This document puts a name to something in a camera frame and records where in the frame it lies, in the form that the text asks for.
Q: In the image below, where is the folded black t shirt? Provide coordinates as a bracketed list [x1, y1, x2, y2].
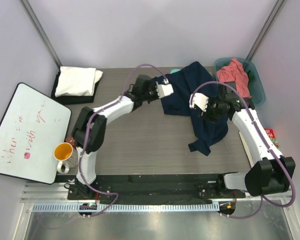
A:
[50, 71, 99, 105]

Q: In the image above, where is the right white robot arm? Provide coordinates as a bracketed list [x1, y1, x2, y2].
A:
[189, 82, 296, 198]

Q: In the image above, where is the small red brown block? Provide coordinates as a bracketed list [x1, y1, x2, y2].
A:
[65, 136, 76, 148]

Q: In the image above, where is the folded white t shirt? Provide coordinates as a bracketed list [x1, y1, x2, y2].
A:
[54, 66, 103, 97]

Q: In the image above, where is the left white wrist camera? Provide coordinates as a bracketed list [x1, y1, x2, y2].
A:
[156, 84, 174, 99]

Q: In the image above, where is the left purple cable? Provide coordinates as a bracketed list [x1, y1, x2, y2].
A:
[77, 64, 170, 218]

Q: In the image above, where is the navy blue t shirt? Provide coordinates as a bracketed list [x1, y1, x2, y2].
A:
[152, 61, 229, 157]

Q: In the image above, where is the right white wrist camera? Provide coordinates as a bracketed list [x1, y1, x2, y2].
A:
[189, 92, 209, 112]

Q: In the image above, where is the white mug orange inside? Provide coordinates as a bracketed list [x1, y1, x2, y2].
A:
[53, 142, 78, 174]

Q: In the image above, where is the red storey house book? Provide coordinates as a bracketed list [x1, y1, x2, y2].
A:
[264, 128, 279, 149]

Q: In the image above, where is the white dry-erase board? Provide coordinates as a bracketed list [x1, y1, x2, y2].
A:
[0, 82, 72, 184]

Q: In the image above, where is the purple cable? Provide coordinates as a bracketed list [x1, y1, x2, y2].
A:
[77, 64, 170, 218]
[189, 81, 296, 219]

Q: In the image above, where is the teal instruction mat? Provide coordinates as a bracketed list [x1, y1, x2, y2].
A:
[170, 69, 180, 74]

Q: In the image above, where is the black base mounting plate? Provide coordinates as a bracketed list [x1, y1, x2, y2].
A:
[64, 174, 246, 206]

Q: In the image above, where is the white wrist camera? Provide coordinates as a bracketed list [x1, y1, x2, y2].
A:
[189, 92, 209, 112]
[156, 84, 174, 99]

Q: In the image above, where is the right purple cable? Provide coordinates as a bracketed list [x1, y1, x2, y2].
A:
[189, 81, 296, 219]

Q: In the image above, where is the perforated white cable duct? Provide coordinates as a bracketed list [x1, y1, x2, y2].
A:
[32, 202, 220, 213]

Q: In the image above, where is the pink crumpled t shirt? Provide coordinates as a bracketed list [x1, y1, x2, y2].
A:
[216, 58, 252, 98]

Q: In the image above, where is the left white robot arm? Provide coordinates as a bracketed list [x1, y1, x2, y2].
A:
[71, 75, 162, 200]

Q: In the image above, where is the green t shirt in bin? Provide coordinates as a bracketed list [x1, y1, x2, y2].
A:
[219, 66, 257, 82]

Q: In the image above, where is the teal plastic bin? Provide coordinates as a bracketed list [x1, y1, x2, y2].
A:
[214, 57, 266, 106]

